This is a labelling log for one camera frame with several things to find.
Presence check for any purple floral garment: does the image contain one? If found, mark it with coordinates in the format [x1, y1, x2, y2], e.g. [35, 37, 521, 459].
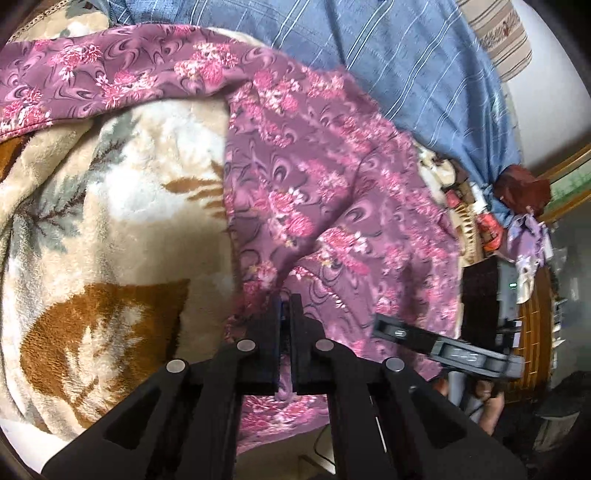
[0, 23, 463, 455]

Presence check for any striped beige bolster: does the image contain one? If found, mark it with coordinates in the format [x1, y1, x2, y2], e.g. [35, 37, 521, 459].
[457, 0, 533, 82]

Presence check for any blue plaid pillow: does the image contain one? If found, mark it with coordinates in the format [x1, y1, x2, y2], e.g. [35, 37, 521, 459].
[99, 0, 520, 225]

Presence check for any beige leaf-print fleece blanket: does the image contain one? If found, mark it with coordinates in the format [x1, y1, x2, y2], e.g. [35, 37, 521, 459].
[1, 1, 238, 440]

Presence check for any red patterned cloth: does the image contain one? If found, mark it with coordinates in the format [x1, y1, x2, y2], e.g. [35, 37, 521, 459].
[476, 212, 504, 253]

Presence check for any right hand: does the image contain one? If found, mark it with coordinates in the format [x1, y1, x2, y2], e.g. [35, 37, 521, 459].
[434, 377, 507, 437]

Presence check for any dark red cloth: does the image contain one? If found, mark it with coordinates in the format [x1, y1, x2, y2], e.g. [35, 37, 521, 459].
[493, 164, 551, 216]

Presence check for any lilac cloth pile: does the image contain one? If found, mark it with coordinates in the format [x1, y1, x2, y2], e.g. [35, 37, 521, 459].
[499, 213, 554, 305]

